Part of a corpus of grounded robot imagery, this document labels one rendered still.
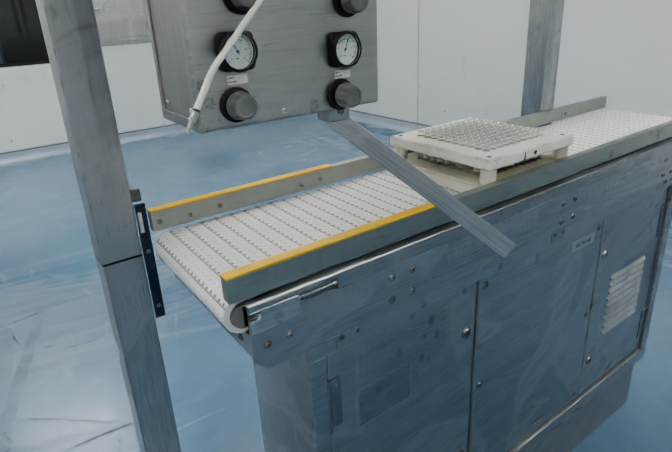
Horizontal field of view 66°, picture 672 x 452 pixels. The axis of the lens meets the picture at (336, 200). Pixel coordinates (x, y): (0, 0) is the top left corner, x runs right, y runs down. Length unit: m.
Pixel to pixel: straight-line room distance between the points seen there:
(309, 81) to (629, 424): 1.60
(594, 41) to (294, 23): 3.67
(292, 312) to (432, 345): 0.39
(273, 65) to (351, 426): 0.62
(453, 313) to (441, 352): 0.08
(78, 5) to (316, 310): 0.50
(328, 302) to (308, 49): 0.33
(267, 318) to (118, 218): 0.31
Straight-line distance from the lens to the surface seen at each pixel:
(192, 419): 1.87
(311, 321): 0.69
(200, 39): 0.49
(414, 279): 0.79
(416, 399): 1.02
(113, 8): 5.70
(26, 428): 2.08
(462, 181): 0.92
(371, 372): 0.90
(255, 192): 0.89
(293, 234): 0.77
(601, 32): 4.10
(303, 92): 0.55
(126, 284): 0.88
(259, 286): 0.62
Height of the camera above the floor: 1.23
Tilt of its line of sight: 21 degrees down
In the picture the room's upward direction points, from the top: 3 degrees counter-clockwise
